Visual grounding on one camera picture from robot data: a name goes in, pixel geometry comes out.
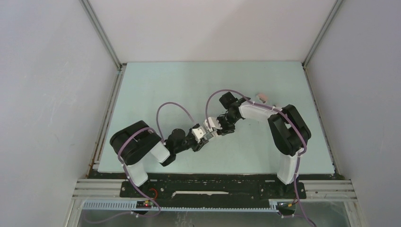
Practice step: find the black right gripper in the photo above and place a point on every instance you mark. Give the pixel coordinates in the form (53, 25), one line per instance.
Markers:
(224, 130)

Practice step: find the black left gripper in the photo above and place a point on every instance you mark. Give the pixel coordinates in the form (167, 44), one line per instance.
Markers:
(197, 146)

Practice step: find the pink stapler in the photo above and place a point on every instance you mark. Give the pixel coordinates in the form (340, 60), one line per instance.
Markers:
(262, 98)

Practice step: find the small white staple box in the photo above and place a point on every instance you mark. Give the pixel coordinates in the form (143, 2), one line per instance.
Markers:
(210, 135)

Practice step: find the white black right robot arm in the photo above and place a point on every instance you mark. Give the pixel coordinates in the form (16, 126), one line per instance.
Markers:
(288, 129)

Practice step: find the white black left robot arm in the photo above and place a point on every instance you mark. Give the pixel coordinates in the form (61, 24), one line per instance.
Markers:
(134, 142)

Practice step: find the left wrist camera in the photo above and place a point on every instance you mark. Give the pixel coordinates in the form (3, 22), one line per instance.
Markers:
(198, 131)

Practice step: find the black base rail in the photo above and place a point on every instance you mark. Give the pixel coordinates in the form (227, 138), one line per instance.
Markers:
(214, 191)

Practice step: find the aluminium frame rail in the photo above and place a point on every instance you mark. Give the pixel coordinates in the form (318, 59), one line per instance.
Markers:
(104, 194)

